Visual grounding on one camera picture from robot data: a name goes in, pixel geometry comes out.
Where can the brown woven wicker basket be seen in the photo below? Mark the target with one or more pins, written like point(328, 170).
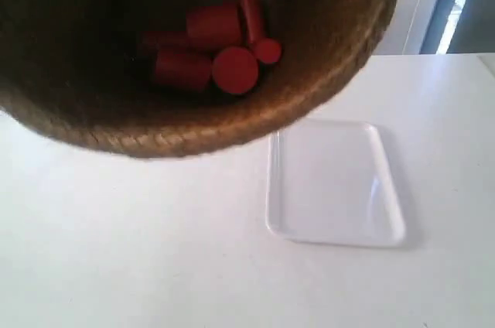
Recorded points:
point(70, 71)

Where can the large red cylinder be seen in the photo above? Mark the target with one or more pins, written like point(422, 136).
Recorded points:
point(234, 70)

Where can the thin red cylinder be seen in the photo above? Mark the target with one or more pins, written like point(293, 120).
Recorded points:
point(265, 49)

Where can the white rectangular plastic tray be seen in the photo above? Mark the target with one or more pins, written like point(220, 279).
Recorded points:
point(330, 182)

